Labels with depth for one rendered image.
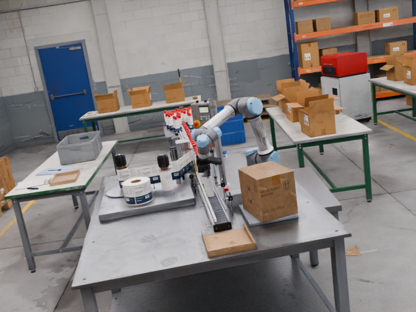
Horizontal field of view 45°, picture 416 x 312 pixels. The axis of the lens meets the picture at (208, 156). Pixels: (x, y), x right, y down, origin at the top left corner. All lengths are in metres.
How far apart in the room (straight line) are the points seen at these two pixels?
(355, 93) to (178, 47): 4.17
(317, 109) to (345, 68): 3.88
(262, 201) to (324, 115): 2.38
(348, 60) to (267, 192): 6.23
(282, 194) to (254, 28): 8.53
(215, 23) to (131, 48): 1.92
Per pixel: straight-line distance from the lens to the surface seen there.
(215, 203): 3.31
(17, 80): 11.98
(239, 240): 2.84
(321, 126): 5.20
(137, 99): 9.25
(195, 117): 3.74
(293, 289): 3.54
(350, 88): 9.03
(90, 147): 5.52
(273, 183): 2.95
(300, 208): 3.21
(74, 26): 11.55
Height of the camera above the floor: 2.00
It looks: 14 degrees down
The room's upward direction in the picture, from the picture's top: 9 degrees counter-clockwise
